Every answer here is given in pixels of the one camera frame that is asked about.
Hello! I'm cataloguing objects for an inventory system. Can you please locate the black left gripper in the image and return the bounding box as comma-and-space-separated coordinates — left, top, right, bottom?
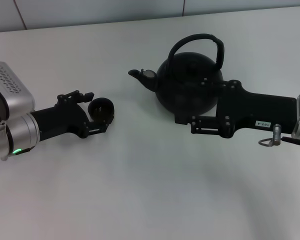
29, 89, 114, 141

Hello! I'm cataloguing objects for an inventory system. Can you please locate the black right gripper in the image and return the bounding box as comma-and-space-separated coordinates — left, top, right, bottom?
174, 77, 299, 139

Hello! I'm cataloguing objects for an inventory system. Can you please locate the small dark teacup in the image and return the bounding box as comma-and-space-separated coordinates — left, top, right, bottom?
87, 97, 115, 124

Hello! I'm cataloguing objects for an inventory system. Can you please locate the black round teapot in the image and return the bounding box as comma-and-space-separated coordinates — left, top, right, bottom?
127, 33, 226, 117

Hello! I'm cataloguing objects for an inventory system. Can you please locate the silver connector with grey cable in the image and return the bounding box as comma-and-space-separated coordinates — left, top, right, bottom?
258, 123, 300, 149

